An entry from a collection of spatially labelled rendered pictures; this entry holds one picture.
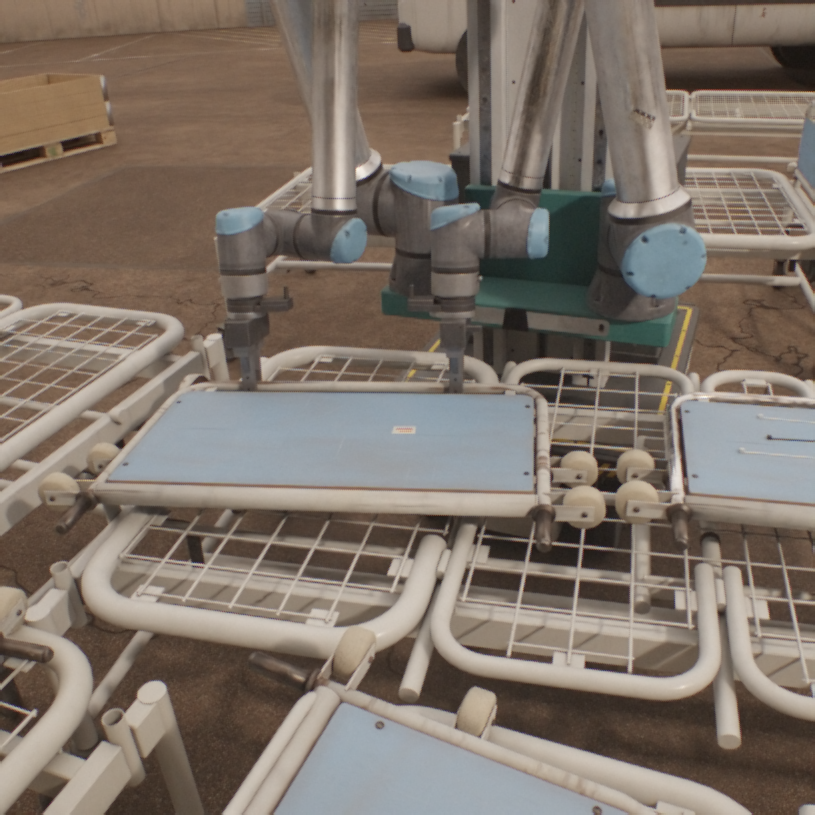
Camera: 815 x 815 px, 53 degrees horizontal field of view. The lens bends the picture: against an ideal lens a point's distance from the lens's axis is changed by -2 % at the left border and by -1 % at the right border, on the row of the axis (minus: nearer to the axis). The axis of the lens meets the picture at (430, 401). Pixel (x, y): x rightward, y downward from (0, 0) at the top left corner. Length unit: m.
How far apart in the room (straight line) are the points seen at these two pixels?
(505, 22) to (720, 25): 6.59
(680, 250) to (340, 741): 1.02
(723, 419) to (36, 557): 1.67
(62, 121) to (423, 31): 3.33
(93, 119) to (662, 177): 6.31
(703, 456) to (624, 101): 0.60
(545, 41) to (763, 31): 7.02
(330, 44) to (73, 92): 5.84
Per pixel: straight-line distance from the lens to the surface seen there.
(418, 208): 1.83
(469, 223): 1.52
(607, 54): 1.48
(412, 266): 1.87
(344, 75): 1.61
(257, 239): 1.62
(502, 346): 2.10
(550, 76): 1.61
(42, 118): 7.22
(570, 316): 1.79
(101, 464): 1.57
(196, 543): 1.63
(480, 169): 1.96
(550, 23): 1.60
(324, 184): 1.61
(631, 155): 1.51
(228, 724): 1.74
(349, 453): 1.38
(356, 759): 0.90
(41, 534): 2.39
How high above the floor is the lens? 1.30
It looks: 29 degrees down
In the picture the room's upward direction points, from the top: 3 degrees counter-clockwise
